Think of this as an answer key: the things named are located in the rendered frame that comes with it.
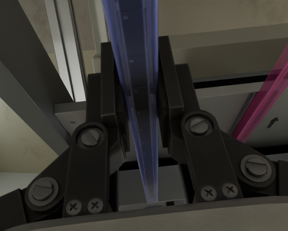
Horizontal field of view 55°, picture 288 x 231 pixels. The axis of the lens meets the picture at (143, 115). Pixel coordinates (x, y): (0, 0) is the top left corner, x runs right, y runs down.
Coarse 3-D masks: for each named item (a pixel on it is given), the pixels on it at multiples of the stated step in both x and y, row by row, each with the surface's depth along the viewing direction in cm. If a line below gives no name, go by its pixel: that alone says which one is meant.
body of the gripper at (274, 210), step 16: (160, 208) 7; (176, 208) 7; (192, 208) 7; (208, 208) 7; (224, 208) 7; (240, 208) 7; (256, 208) 7; (272, 208) 7; (32, 224) 7; (48, 224) 7; (64, 224) 7; (80, 224) 7; (96, 224) 7; (112, 224) 7; (128, 224) 7; (144, 224) 7; (160, 224) 7; (176, 224) 7; (192, 224) 7; (208, 224) 7; (224, 224) 6; (240, 224) 6; (256, 224) 6; (272, 224) 6
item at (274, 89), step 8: (280, 56) 20; (280, 64) 20; (272, 72) 22; (280, 72) 20; (272, 80) 22; (280, 80) 21; (264, 88) 23; (272, 88) 22; (280, 88) 22; (256, 96) 25; (264, 96) 23; (272, 96) 23; (256, 104) 25; (264, 104) 25; (272, 104) 25; (248, 112) 27; (256, 112) 26; (264, 112) 26; (248, 120) 28; (256, 120) 28; (240, 128) 30; (248, 128) 29; (232, 136) 33; (240, 136) 31; (248, 136) 31
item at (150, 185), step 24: (120, 0) 7; (144, 0) 7; (120, 24) 7; (144, 24) 7; (120, 48) 8; (144, 48) 8; (120, 72) 9; (144, 72) 9; (144, 96) 11; (144, 120) 13; (144, 144) 16; (144, 168) 20
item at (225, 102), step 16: (192, 80) 30; (208, 80) 30; (224, 80) 30; (240, 80) 31; (256, 80) 31; (208, 96) 25; (224, 96) 25; (240, 96) 25; (64, 112) 25; (80, 112) 25; (224, 112) 28; (240, 112) 28; (272, 112) 29; (224, 128) 32; (256, 128) 33; (272, 128) 33; (160, 144) 34; (256, 144) 38; (272, 144) 38; (128, 160) 39; (160, 160) 40
